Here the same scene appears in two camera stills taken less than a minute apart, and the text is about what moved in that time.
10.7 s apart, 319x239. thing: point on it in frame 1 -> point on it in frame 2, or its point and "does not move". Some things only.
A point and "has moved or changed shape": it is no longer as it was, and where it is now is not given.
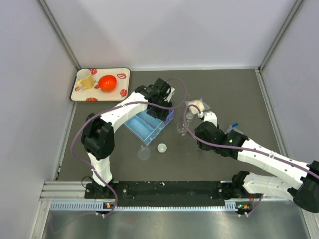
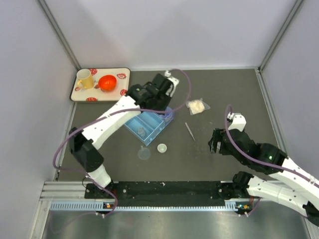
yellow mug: [85, 79] does not move
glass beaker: [182, 129] has moved or changed shape
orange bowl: [107, 83] does not move
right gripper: [205, 148] -> [213, 142]
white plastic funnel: [162, 148] does not move
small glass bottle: [189, 115] -> [141, 131]
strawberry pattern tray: [94, 94] does not move
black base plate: [167, 194] does not move
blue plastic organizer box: [147, 128] does not move
